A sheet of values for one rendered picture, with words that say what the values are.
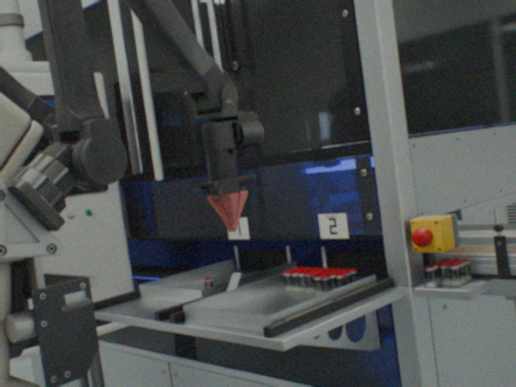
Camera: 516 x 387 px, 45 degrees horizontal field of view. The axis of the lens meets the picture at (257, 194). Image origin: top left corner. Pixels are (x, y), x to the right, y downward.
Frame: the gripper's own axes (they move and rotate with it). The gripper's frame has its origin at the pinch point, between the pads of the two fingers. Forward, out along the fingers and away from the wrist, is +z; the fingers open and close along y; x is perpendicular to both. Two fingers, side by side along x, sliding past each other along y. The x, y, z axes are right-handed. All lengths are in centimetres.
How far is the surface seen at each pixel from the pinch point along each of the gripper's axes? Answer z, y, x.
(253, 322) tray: 18.4, 0.5, -1.4
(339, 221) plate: 5.7, 38.2, 5.0
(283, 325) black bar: 19.0, 1.8, -7.8
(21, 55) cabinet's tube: -53, 9, 93
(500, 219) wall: 82, 497, 180
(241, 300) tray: 19.9, 16.7, 19.8
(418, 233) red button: 8.4, 34.8, -18.0
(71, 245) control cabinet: 6, 13, 89
